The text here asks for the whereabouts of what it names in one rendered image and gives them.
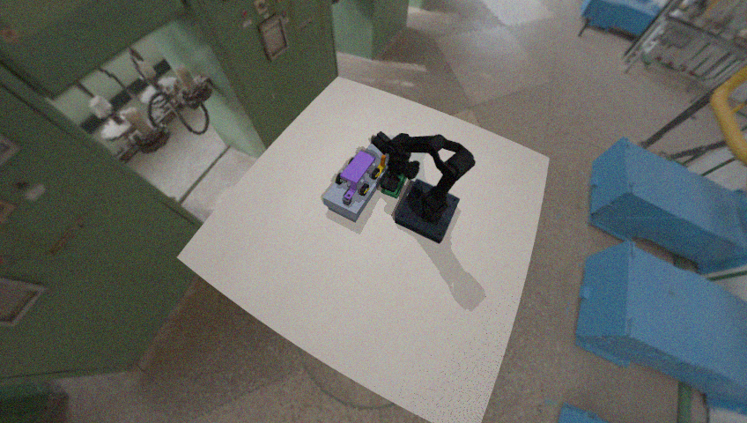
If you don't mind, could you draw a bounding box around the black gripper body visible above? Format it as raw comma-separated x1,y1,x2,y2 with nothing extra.
381,152,411,192

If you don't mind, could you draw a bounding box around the grey ramp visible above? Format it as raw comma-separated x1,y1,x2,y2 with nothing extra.
322,135,389,222

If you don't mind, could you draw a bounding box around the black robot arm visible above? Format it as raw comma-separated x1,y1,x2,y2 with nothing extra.
373,132,476,226

